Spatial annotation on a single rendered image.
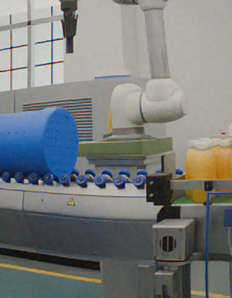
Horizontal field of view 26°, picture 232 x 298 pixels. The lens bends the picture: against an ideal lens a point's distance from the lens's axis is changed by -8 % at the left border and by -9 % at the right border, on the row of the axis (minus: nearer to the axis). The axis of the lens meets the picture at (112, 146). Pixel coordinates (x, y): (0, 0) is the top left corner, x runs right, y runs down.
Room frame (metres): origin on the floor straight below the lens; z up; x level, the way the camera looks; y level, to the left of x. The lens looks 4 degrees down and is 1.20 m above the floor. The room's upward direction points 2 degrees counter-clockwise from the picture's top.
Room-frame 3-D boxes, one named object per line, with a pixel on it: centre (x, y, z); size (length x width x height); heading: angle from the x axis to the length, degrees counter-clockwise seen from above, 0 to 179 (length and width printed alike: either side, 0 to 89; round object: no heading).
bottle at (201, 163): (1.69, -0.29, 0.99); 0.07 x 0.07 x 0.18
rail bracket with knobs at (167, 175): (1.71, -0.15, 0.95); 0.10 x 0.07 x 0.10; 154
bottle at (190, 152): (1.81, -0.28, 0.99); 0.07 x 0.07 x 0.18
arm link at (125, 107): (2.65, -0.09, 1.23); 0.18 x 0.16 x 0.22; 63
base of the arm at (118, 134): (2.66, -0.06, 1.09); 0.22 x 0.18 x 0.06; 67
